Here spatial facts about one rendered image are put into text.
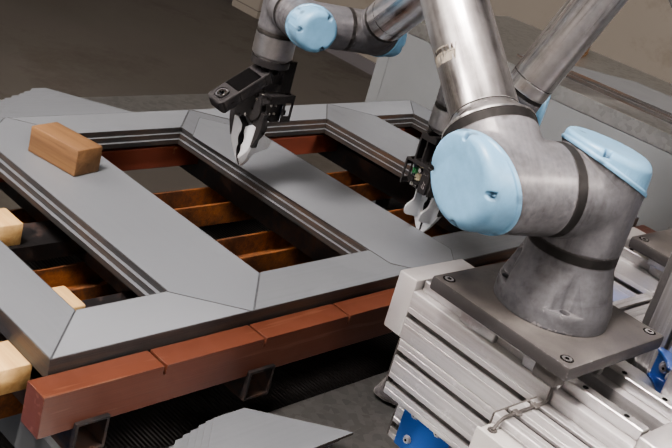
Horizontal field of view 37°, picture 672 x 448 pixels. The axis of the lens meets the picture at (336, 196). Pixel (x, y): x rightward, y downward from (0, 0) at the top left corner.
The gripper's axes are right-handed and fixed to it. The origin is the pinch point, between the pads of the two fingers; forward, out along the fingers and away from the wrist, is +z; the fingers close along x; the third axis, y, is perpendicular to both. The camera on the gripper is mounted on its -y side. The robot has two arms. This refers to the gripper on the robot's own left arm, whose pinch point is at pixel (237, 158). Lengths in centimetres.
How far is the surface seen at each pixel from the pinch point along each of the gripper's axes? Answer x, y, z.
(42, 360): -37, -59, 6
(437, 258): -34.8, 21.4, 5.7
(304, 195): -6.3, 13.5, 6.0
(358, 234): -22.7, 12.3, 5.8
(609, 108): -17, 100, -14
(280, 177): 1.8, 14.3, 6.0
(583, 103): -10, 100, -12
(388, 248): -28.8, 14.1, 5.7
